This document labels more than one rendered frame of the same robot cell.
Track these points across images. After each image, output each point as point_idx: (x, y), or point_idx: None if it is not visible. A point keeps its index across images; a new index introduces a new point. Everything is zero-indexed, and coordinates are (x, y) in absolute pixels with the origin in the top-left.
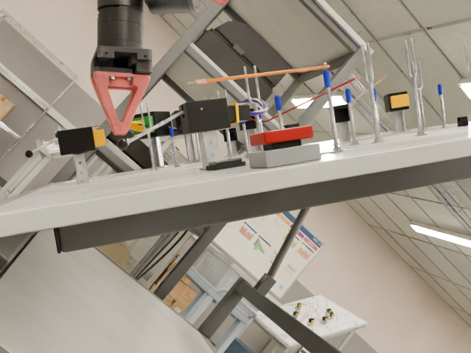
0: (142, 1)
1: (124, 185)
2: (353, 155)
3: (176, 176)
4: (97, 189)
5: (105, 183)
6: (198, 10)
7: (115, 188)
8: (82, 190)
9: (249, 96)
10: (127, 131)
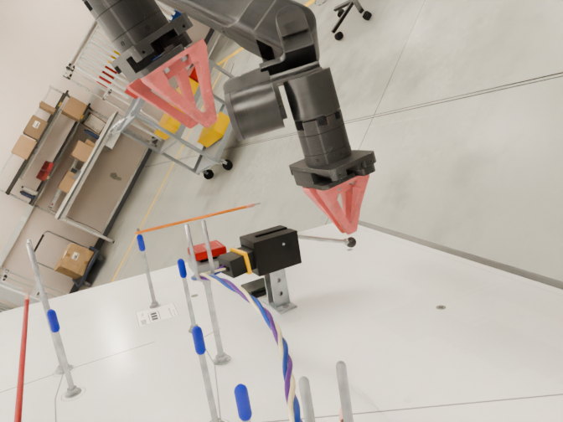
0: (291, 111)
1: (325, 257)
2: (172, 267)
3: (294, 272)
4: (349, 255)
5: (412, 290)
6: (237, 138)
7: (319, 249)
8: (381, 261)
9: (210, 265)
10: (339, 230)
